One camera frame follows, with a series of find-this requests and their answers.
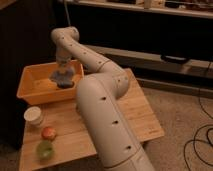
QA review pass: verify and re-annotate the blue grey towel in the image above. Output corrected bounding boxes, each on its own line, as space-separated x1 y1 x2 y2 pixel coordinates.
50 67 75 89

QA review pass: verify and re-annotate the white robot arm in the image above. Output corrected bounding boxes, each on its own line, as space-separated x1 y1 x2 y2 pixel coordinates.
51 27 155 171

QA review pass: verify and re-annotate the orange plastic tray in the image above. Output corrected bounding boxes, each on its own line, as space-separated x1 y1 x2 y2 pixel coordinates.
17 60 84 105

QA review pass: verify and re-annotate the white paper cup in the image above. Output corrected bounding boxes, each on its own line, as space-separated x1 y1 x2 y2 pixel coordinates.
24 106 43 126

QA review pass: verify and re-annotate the red apple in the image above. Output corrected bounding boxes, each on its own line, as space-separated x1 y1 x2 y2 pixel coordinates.
41 127 56 141

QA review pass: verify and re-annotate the wooden table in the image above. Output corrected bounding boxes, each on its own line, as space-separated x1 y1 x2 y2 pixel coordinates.
19 69 164 171

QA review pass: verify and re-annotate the upper shelf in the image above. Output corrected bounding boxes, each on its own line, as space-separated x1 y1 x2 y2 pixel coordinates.
57 0 213 19

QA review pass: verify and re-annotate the grey bench rail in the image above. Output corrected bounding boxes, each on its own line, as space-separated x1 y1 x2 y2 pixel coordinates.
88 45 213 79

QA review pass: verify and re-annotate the black floor cable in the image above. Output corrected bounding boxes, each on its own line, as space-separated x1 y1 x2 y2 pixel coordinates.
183 61 213 168

